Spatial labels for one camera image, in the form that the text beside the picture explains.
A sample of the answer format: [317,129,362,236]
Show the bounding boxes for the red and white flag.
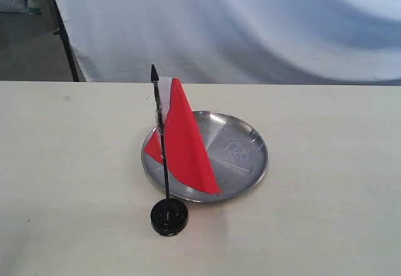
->
[144,66,221,194]

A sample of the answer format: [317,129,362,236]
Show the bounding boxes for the round black flag base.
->
[150,198,189,236]

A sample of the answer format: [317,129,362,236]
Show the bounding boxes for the round metal plate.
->
[141,110,268,203]

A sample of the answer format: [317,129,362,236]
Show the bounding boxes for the white backdrop cloth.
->
[56,0,400,85]

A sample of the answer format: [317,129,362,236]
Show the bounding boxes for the black backdrop stand pole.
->
[49,0,80,82]

